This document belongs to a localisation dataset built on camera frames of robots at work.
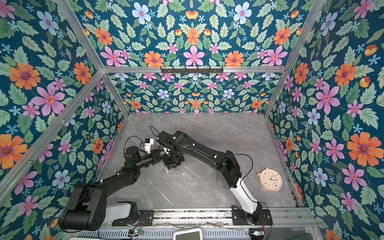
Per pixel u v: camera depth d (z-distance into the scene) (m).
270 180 0.84
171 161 0.70
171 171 0.78
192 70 0.93
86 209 0.42
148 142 0.80
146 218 0.74
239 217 0.73
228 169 0.50
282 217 0.75
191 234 0.66
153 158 0.75
